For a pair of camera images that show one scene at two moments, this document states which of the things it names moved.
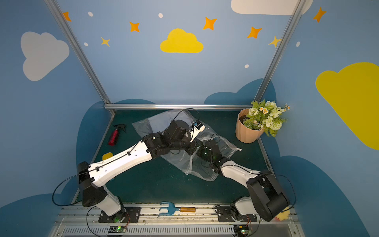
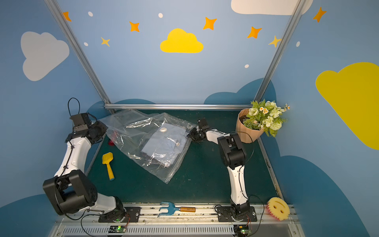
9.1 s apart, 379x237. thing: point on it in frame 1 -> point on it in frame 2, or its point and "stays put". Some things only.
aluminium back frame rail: x=177 y=106 stays put
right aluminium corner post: x=296 y=10 stays put
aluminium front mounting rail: x=76 y=216 stays put
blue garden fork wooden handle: x=172 y=208 stays put
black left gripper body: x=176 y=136 -> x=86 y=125
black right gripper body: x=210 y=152 -> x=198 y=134
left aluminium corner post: x=80 y=53 stays put
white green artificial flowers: x=265 y=115 stays put
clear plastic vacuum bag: x=190 y=160 -> x=157 y=142
